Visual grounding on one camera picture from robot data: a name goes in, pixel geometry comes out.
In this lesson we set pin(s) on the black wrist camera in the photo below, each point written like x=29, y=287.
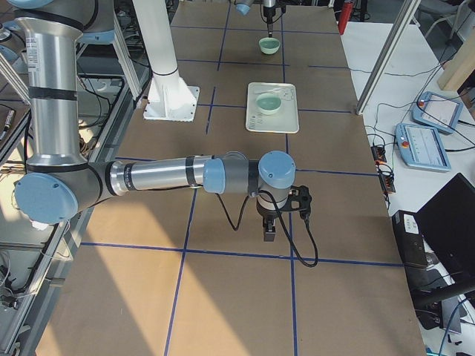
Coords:
x=299, y=199

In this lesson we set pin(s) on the aluminium frame post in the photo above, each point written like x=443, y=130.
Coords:
x=403, y=19

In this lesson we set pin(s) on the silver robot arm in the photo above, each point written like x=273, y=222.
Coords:
x=244, y=6
x=59, y=182

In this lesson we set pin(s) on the green bowl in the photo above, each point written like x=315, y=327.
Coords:
x=269, y=45
x=268, y=103

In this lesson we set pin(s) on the red fire extinguisher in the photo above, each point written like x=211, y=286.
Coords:
x=345, y=15

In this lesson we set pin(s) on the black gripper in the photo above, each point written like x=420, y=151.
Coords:
x=269, y=12
x=267, y=215

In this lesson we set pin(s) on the black power strip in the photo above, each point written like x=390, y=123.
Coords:
x=385, y=172

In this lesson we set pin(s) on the cream bear serving tray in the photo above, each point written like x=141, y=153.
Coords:
x=285, y=121

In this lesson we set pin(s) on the black box with label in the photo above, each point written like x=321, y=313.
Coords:
x=409, y=240

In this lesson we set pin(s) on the green bowl on tray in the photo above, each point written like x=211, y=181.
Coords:
x=268, y=103

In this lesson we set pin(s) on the blue teach pendant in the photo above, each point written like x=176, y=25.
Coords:
x=437, y=111
x=421, y=147

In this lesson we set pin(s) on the black laptop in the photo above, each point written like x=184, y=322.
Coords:
x=446, y=222

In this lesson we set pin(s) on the near blue teach pendant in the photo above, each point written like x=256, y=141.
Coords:
x=421, y=147

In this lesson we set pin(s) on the white camera pole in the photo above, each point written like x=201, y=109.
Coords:
x=156, y=34

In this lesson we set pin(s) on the far blue teach pendant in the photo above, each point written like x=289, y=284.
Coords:
x=437, y=111

